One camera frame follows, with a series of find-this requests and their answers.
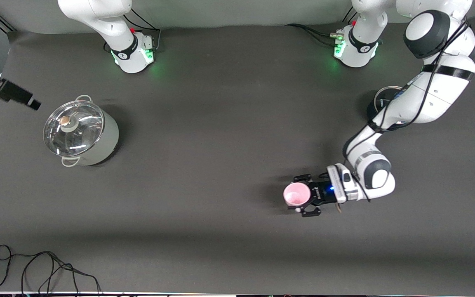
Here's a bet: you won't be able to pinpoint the dark grey table mat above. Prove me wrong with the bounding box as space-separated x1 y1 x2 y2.
0 14 475 295

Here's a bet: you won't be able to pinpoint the dark blue saucepan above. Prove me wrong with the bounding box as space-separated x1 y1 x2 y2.
367 86 405 124

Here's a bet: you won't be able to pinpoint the pink plastic cup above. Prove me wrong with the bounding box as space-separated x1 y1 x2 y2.
283 183 310 207

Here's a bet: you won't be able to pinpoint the black right arm base cables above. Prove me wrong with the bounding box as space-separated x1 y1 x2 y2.
105 7 162 53

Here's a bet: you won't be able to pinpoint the glass pot lid gold knob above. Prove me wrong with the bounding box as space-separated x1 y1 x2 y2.
43 100 105 157

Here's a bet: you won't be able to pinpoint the black left arm base cable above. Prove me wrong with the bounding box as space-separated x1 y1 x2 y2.
343 7 360 25
285 24 342 47

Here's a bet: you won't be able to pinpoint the grey-green cooking pot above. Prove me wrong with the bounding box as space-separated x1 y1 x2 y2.
43 95 119 167

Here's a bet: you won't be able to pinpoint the glass lid blue knob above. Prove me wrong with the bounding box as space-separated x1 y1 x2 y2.
374 86 404 108

